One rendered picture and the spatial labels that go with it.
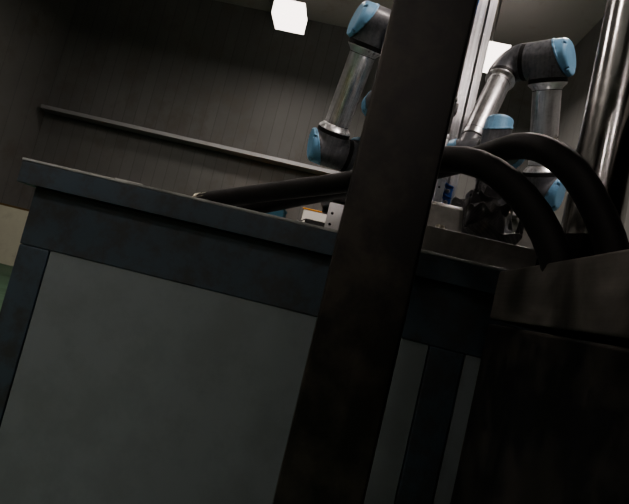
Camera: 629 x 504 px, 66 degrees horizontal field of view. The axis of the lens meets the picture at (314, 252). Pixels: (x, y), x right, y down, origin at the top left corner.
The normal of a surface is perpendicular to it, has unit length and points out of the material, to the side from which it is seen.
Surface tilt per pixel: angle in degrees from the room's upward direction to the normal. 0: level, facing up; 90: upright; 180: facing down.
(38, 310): 90
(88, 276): 90
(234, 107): 90
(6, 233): 90
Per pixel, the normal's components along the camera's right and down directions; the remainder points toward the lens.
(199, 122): -0.04, -0.09
